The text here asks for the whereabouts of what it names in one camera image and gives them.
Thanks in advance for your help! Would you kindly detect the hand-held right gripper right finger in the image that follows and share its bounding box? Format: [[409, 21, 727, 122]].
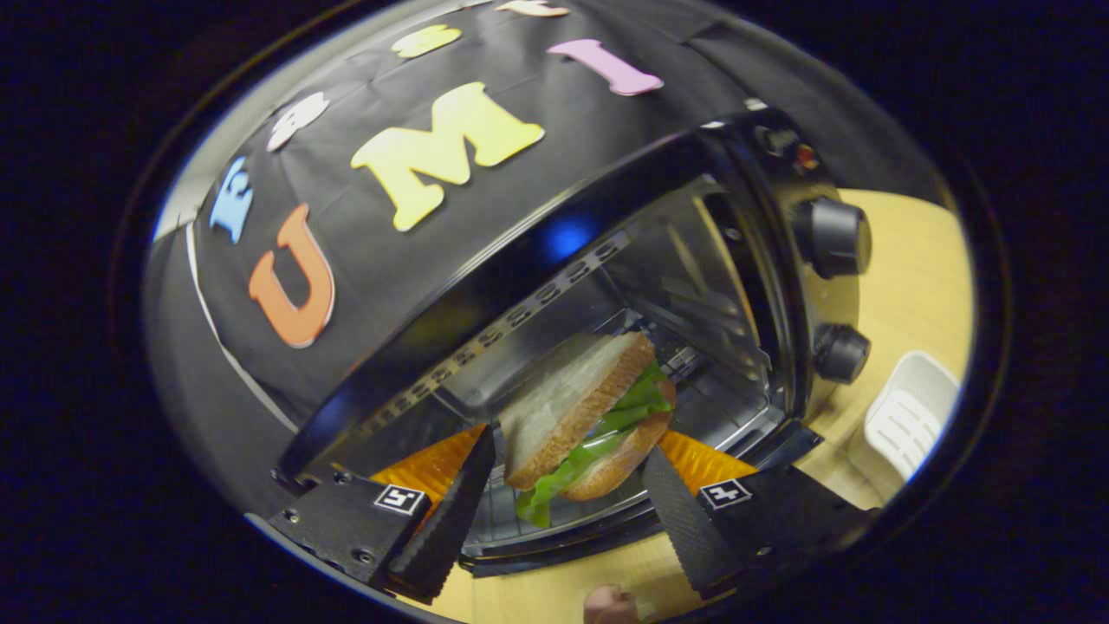
[[641, 431, 872, 601]]

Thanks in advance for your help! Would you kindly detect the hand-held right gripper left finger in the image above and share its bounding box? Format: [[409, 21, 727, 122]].
[[264, 423, 496, 605]]

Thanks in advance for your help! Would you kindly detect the lettuce sandwich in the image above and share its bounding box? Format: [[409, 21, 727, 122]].
[[498, 331, 677, 530]]

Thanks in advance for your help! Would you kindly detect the black electric oven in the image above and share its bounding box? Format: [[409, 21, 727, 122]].
[[273, 108, 872, 577]]

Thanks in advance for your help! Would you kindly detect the white plastic dish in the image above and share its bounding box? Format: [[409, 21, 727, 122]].
[[847, 351, 961, 508]]

